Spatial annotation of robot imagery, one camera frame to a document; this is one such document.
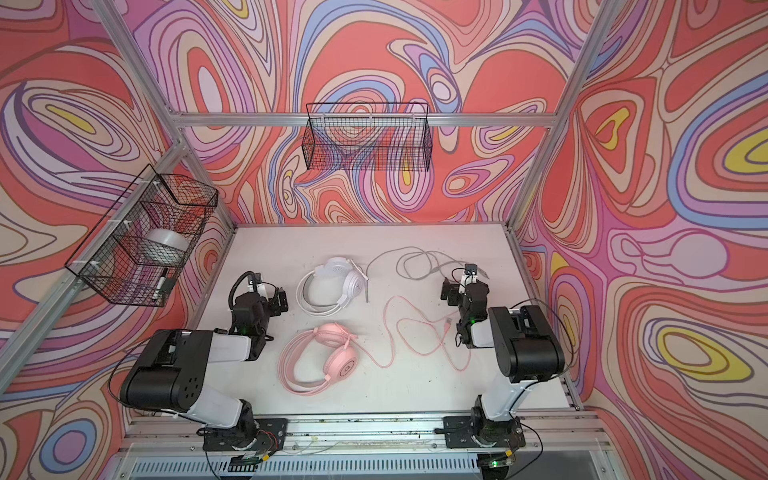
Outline pink headphone cable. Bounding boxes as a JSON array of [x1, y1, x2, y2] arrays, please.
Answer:
[[352, 295, 473, 373]]

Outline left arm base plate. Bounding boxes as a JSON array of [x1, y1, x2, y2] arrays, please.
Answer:
[[198, 417, 289, 453]]

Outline left black wire basket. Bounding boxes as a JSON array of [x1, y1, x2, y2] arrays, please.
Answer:
[[65, 166, 219, 308]]

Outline white headphones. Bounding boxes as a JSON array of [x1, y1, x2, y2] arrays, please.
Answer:
[[296, 257, 368, 317]]

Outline black wire basket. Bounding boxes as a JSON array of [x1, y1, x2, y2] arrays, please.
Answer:
[[301, 101, 433, 172], [65, 166, 219, 308]]

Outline white tape roll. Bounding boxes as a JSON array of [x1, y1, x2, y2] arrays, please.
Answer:
[[140, 228, 190, 267]]

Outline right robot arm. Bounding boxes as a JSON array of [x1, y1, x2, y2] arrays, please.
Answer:
[[436, 278, 566, 451]]

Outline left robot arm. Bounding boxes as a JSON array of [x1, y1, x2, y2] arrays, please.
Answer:
[[117, 271, 289, 458]]

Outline pink cat-ear headphones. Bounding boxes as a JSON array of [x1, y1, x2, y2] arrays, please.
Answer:
[[277, 323, 359, 396]]

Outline aluminium front rail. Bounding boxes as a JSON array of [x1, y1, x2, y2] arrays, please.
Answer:
[[119, 409, 614, 455]]

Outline slotted grey cable duct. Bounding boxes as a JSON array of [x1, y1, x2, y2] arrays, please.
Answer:
[[115, 454, 481, 479]]

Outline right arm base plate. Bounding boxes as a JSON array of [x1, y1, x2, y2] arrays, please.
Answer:
[[434, 416, 526, 451]]

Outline rear black wire basket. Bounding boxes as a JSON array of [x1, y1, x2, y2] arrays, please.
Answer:
[[301, 101, 433, 172]]

